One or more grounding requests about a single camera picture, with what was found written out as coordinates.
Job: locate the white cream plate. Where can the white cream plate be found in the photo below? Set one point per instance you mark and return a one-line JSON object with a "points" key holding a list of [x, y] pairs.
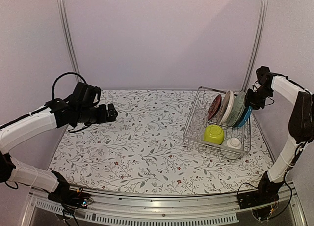
{"points": [[226, 107]]}

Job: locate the lime green bowl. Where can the lime green bowl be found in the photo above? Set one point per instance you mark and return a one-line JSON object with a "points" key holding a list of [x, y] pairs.
{"points": [[214, 134]]}

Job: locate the white small bowl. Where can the white small bowl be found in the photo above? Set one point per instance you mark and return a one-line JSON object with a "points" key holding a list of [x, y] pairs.
{"points": [[231, 146]]}

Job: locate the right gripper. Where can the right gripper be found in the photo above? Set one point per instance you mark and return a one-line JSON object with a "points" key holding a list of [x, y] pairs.
{"points": [[250, 101]]}

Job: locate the blue polka dot plate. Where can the blue polka dot plate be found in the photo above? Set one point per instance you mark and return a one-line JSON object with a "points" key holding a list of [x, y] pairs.
{"points": [[244, 117]]}

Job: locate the front aluminium rail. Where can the front aluminium rail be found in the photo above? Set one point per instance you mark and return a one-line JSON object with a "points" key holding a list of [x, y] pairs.
{"points": [[111, 208]]}

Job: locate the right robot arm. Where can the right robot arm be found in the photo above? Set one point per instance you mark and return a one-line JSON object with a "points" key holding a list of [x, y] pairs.
{"points": [[300, 125]]}

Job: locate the floral tablecloth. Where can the floral tablecloth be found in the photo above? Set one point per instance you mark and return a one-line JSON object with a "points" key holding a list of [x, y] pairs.
{"points": [[144, 150]]}

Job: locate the pale green flower plate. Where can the pale green flower plate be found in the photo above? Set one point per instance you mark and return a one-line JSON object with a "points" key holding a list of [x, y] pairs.
{"points": [[237, 109]]}

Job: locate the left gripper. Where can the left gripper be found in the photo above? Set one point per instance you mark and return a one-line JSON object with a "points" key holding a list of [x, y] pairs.
{"points": [[103, 117]]}

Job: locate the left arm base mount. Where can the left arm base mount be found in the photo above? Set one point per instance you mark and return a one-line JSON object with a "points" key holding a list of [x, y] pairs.
{"points": [[64, 195]]}

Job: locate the wire dish rack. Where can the wire dish rack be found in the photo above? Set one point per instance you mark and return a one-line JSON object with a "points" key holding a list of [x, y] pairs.
{"points": [[197, 121]]}

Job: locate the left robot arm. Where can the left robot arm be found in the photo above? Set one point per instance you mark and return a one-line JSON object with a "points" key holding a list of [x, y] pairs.
{"points": [[82, 106]]}

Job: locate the dark red patterned plate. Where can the dark red patterned plate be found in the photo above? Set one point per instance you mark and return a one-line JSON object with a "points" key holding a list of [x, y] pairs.
{"points": [[214, 107]]}

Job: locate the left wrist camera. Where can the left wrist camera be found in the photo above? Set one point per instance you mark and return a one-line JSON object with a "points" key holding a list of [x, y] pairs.
{"points": [[86, 95]]}

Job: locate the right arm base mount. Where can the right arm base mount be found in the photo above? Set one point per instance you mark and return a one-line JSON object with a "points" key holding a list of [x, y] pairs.
{"points": [[257, 197]]}

